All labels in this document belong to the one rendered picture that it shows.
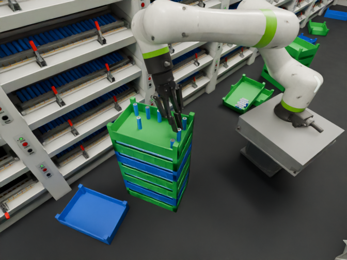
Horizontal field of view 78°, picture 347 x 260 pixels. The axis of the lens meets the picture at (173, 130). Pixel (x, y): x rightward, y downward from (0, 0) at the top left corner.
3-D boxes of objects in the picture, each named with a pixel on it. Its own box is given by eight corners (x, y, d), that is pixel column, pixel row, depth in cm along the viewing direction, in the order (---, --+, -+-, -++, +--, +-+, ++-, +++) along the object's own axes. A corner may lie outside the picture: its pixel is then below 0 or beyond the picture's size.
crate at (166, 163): (192, 137, 101) (193, 126, 95) (176, 172, 88) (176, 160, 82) (136, 121, 109) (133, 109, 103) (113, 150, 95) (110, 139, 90)
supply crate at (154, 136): (193, 126, 95) (194, 112, 89) (176, 160, 82) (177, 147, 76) (133, 109, 103) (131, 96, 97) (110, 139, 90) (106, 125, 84)
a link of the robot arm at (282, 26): (271, 39, 85) (287, 5, 77) (294, 55, 77) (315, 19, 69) (234, 38, 78) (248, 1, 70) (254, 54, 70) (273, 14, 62)
